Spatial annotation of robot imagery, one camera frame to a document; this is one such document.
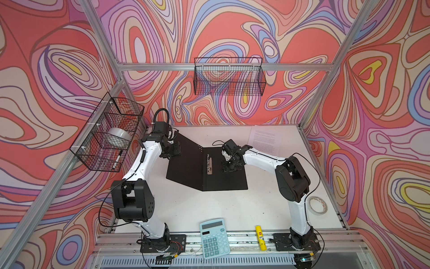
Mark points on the teal calculator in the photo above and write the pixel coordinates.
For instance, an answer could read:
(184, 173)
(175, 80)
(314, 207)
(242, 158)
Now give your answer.
(214, 238)

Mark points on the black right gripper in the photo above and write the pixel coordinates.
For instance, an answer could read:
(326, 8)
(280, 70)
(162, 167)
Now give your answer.
(226, 169)

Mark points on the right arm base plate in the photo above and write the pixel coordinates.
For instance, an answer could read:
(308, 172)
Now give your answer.
(294, 242)

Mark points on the black wire basket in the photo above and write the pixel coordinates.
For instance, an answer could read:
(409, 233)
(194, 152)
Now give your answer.
(229, 76)
(94, 147)

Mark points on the printed paper sheet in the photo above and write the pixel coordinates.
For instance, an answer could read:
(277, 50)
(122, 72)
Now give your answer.
(265, 140)

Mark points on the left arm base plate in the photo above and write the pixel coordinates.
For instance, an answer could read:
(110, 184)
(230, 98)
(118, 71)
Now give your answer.
(173, 244)

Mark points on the black file folder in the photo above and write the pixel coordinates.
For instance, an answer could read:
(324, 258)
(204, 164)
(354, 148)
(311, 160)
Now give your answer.
(190, 169)

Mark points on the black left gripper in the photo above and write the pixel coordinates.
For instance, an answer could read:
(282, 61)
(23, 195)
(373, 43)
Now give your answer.
(176, 151)

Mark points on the back black wire basket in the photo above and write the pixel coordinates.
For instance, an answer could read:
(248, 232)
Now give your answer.
(229, 76)

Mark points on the left black wire basket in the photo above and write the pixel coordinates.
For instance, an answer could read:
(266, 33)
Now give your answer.
(94, 147)

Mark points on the black marker in basket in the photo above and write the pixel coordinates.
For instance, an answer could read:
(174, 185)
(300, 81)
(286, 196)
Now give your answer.
(116, 162)

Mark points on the white tape roll in basket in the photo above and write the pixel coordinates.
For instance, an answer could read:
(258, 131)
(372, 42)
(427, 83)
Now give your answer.
(118, 132)

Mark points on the metal folder clip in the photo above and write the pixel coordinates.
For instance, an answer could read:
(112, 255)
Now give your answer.
(209, 165)

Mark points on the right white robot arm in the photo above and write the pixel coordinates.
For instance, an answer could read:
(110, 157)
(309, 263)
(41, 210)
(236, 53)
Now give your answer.
(293, 183)

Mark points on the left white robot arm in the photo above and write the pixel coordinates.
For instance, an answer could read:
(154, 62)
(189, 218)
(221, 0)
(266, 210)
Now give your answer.
(133, 201)

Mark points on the yellow glue stick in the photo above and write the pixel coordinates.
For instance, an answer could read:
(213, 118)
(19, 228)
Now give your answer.
(260, 237)

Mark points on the clear tape roll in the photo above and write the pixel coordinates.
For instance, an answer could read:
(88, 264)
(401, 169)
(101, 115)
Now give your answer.
(317, 205)

